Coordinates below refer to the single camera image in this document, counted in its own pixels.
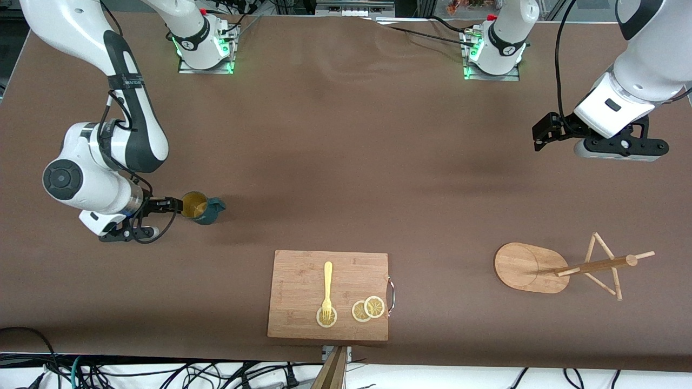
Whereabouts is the teal mug with yellow inside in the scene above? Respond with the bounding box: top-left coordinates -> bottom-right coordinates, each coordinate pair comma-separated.
180,191 -> 227,226

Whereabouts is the wooden mug rack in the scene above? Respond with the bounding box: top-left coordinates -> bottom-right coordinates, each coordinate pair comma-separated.
494,232 -> 656,301

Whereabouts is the reddish artificial plant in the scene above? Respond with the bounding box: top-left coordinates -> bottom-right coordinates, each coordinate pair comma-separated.
446,0 -> 501,16

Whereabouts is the bamboo cutting board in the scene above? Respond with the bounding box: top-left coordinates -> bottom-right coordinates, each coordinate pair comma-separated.
267,250 -> 396,341

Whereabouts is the yellow plastic fork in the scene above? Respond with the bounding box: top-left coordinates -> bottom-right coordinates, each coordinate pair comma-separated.
322,261 -> 334,321

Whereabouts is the brown table cover mat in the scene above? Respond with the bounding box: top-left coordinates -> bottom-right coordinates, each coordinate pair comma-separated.
0,11 -> 692,373

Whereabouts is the grey power strip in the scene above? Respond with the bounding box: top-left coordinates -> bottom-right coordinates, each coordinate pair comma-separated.
316,0 -> 396,18

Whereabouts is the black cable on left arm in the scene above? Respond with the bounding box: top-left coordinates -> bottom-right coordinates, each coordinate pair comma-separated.
555,0 -> 583,133

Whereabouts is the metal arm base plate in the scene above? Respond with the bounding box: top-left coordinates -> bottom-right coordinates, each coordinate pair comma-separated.
178,22 -> 237,75
463,30 -> 521,82

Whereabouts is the black cable on table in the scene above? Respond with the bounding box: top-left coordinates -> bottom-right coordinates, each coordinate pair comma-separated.
385,25 -> 472,48
429,15 -> 477,34

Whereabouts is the thick black looped cable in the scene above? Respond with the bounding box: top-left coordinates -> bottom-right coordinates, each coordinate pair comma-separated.
0,326 -> 58,379

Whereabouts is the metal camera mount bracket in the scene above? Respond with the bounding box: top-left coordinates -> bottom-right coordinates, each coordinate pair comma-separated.
322,346 -> 352,364

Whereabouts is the brown camera mount beam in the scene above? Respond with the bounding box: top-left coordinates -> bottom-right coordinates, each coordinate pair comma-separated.
310,346 -> 347,389

